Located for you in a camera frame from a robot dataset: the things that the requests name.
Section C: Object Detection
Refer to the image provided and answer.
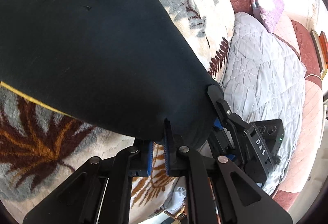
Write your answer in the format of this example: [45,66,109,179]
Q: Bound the black pants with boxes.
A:
[1,0,216,148]

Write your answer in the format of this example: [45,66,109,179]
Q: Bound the grey quilted blanket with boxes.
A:
[220,12,305,194]

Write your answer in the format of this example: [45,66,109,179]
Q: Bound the leaf-patterned plush blanket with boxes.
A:
[0,0,236,218]

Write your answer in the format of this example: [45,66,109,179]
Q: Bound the pink quilted bed sheet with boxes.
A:
[208,0,326,206]

